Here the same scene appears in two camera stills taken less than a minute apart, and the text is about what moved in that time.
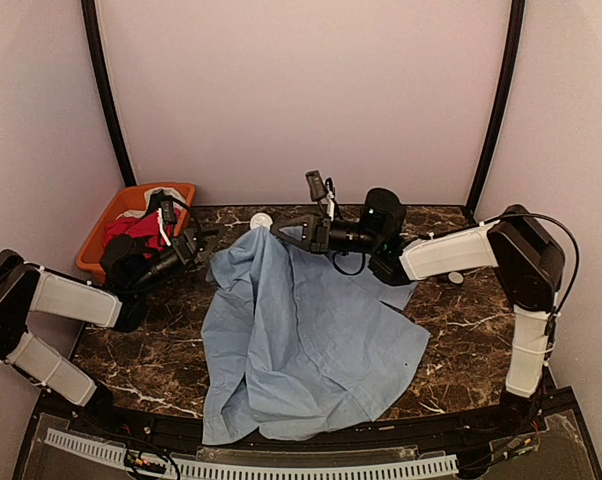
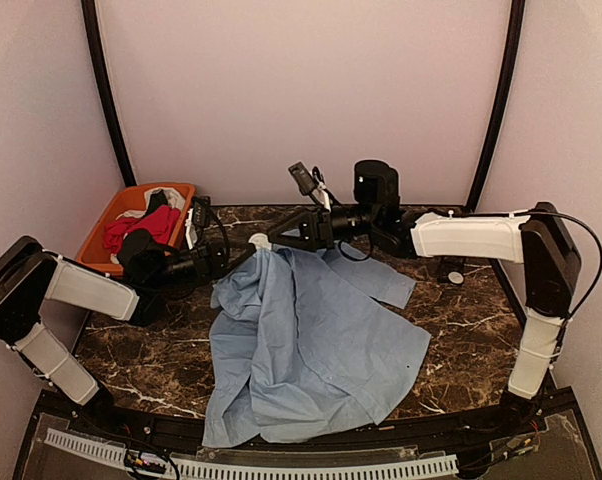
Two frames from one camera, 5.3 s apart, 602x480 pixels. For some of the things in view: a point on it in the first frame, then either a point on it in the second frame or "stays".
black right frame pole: x=515 y=33 stays
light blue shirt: x=299 y=341 stays
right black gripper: x=313 y=226 -> x=315 y=227
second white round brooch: x=456 y=277 stays
